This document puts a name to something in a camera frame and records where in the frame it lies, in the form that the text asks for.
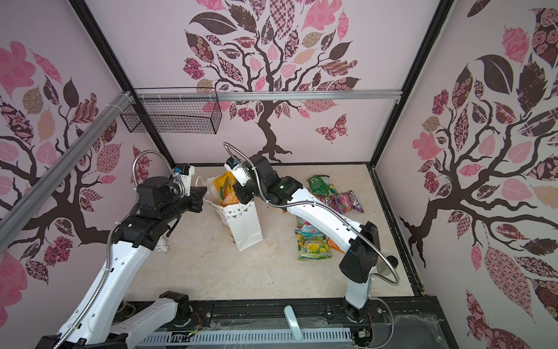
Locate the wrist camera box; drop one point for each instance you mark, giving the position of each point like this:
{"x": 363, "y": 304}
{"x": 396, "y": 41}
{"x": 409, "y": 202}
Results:
{"x": 182, "y": 176}
{"x": 237, "y": 169}

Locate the green small snack packet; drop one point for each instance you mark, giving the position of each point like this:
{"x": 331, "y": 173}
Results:
{"x": 321, "y": 185}

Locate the green lemon candy bag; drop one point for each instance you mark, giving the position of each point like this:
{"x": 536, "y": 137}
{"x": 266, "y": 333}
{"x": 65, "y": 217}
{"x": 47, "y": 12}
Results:
{"x": 313, "y": 248}

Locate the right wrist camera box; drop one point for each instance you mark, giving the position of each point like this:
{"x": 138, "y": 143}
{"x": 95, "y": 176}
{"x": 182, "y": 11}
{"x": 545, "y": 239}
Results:
{"x": 237, "y": 169}

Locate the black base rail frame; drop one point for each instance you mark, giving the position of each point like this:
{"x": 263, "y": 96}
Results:
{"x": 176, "y": 310}

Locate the aluminium rail back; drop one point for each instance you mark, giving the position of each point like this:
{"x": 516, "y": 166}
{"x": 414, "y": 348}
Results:
{"x": 273, "y": 96}

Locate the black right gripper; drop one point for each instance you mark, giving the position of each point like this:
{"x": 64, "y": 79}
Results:
{"x": 243, "y": 192}

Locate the white handle on base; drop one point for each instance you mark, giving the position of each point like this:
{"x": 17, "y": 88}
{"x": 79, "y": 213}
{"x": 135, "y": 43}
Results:
{"x": 293, "y": 323}

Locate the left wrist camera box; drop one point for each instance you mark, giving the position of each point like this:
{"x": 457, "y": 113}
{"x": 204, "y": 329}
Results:
{"x": 182, "y": 176}

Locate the black wire mesh basket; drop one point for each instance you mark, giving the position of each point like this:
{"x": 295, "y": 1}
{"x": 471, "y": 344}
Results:
{"x": 188, "y": 112}

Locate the orange flat snack packet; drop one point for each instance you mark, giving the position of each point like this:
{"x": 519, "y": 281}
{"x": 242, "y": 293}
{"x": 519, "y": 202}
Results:
{"x": 333, "y": 245}

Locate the yellow gummy snack bag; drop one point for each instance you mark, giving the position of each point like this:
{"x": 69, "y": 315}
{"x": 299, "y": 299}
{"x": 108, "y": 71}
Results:
{"x": 224, "y": 185}

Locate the white paper gift bag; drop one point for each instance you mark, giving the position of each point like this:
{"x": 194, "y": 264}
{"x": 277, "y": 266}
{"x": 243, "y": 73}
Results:
{"x": 240, "y": 221}

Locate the aluminium rail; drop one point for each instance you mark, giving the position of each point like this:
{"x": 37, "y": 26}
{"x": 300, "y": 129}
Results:
{"x": 273, "y": 96}
{"x": 17, "y": 218}

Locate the aluminium rail left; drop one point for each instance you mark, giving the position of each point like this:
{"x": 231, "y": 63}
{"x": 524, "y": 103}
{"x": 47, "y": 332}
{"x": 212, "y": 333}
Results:
{"x": 17, "y": 218}

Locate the white slotted cable duct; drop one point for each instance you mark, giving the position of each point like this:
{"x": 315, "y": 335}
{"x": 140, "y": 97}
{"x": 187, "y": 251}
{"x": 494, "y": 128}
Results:
{"x": 245, "y": 337}

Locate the teal fruit candy bag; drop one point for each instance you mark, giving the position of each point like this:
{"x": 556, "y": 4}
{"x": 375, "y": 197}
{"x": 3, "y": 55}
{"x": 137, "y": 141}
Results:
{"x": 308, "y": 231}

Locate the purple candy packet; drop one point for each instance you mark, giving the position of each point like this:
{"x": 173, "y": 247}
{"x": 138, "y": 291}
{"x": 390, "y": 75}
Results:
{"x": 346, "y": 202}

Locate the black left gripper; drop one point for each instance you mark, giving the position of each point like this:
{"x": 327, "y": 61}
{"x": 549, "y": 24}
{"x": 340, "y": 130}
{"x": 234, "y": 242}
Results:
{"x": 197, "y": 194}

